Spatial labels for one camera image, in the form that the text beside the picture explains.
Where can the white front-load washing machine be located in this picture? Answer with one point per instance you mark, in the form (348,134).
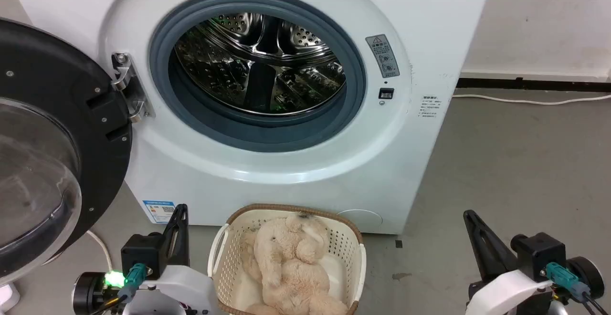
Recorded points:
(296,181)

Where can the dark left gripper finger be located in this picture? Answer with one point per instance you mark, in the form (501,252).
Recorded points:
(184,238)
(170,238)

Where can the small text label sticker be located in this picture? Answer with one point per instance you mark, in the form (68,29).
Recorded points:
(429,106)

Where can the round white filter cap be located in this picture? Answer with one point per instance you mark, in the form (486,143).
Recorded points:
(363,219)

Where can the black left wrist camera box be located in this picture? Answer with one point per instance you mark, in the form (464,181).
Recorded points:
(143,253)

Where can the grey rubber door gasket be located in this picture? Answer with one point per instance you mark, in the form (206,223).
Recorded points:
(200,119)

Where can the beige plush toy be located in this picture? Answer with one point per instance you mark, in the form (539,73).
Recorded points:
(291,267)

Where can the black door latch socket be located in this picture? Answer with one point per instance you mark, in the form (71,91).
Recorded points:
(385,93)

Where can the black baseboard strip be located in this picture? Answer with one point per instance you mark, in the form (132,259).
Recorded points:
(534,85)

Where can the metal door hinge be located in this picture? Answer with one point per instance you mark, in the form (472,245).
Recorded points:
(130,86)

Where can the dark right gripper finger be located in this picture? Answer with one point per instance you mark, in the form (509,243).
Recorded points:
(479,248)
(501,250)

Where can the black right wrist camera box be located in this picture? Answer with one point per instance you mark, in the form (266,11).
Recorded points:
(539,255)

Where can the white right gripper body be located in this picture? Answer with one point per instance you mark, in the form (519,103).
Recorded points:
(510,296)

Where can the small white floor object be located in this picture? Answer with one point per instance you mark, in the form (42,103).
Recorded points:
(7,298)

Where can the blue energy label sticker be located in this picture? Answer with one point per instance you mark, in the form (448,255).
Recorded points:
(159,211)

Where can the white laundry basket brown rim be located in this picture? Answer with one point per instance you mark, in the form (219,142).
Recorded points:
(229,267)

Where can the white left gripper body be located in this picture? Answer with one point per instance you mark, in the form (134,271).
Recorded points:
(176,291)

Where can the grey warning sticker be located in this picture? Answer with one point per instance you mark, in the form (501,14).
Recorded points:
(383,56)

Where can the black round washer door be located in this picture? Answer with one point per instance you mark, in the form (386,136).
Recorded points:
(57,114)

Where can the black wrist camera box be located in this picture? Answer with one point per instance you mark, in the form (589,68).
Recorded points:
(539,255)
(143,253)

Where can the stainless steel washer drum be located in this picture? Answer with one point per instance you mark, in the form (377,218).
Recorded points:
(260,62)

